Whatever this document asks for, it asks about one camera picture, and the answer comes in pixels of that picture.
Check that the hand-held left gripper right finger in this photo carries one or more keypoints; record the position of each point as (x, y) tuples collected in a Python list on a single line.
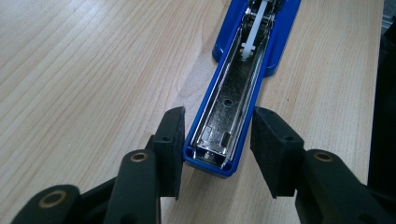
[(277, 155)]

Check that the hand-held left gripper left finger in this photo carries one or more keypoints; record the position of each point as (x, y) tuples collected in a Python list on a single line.
[(169, 155)]

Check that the blue stapler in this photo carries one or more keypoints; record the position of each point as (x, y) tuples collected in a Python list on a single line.
[(224, 118)]

